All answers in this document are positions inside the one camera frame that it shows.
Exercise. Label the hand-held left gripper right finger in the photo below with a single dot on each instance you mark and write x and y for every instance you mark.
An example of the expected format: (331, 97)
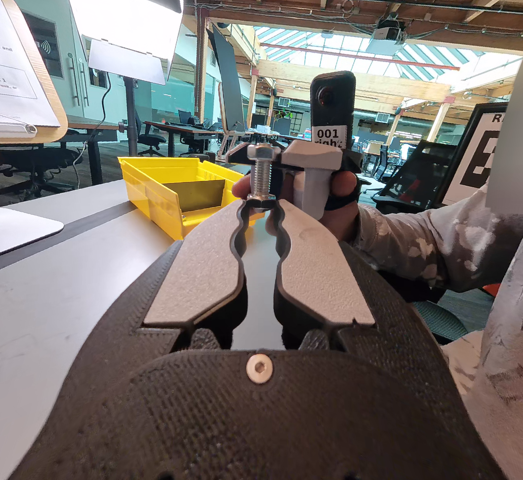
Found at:
(322, 271)

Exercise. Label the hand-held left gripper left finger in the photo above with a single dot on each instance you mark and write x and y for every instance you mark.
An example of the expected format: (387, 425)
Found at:
(196, 267)

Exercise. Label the silver hex nut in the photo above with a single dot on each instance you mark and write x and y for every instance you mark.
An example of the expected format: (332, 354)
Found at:
(260, 201)

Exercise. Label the yellow plastic bin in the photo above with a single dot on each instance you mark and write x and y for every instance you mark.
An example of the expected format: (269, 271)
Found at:
(139, 186)

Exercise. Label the silver steel bolt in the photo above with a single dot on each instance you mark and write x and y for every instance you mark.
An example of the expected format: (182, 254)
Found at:
(261, 177)

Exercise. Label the person's right forearm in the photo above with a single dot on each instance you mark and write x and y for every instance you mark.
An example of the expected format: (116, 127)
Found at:
(429, 243)

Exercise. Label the person's right hand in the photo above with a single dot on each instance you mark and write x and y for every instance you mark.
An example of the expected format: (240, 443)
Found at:
(343, 218)

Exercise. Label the ceiling projector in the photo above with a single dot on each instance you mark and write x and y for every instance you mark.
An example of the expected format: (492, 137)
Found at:
(386, 35)

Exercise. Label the black board wooden stand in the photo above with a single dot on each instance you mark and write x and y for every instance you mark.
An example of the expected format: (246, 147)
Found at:
(226, 71)

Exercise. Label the black mesh office chair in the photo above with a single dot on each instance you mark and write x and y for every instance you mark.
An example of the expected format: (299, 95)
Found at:
(412, 177)

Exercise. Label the teal mesh chair seat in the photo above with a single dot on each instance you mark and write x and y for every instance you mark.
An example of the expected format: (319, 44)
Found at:
(441, 320)

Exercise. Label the black swivel office chair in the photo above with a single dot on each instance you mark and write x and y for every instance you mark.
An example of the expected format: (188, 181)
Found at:
(149, 139)

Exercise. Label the wooden office desk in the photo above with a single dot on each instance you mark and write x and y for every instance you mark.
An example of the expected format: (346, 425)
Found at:
(184, 126)
(90, 122)

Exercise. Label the black framed marker board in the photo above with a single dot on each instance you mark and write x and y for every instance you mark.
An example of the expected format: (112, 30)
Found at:
(470, 169)

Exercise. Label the black light stand pole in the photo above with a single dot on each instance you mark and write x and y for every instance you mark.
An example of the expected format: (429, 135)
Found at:
(131, 120)

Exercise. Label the white studio light panel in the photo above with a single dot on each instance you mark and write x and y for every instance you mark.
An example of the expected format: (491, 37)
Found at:
(122, 18)

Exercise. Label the instruction sheet stand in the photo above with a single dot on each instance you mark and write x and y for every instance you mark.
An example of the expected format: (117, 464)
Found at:
(24, 79)

